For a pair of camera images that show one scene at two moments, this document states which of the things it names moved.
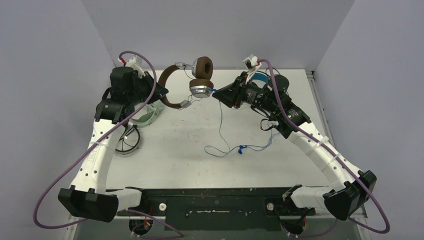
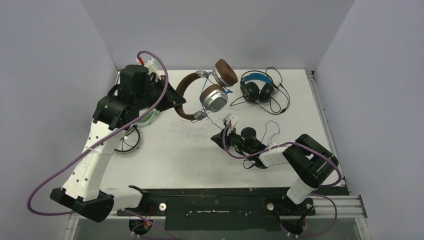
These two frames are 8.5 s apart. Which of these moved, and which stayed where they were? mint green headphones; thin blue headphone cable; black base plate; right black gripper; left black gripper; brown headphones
Moved: left black gripper; right black gripper; brown headphones; thin blue headphone cable
Stayed: mint green headphones; black base plate
